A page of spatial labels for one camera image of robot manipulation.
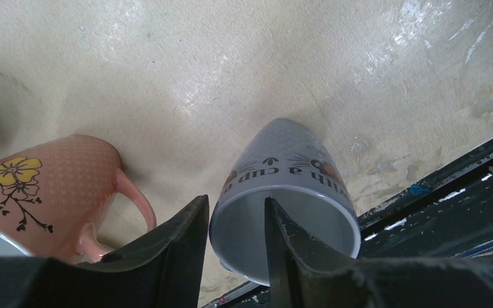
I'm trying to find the black table edge rail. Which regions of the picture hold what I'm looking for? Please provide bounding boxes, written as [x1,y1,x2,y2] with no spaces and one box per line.
[210,139,493,307]

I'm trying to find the pink flowered mug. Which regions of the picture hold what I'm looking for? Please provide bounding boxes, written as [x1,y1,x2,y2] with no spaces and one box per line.
[0,135,157,264]

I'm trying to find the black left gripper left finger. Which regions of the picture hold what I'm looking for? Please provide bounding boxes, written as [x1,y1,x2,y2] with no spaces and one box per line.
[0,195,209,307]

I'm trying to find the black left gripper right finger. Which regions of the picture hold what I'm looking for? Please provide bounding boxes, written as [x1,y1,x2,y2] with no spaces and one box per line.
[264,198,493,307]

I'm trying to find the grey printed mug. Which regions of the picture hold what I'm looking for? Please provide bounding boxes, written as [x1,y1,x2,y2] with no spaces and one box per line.
[209,118,361,286]

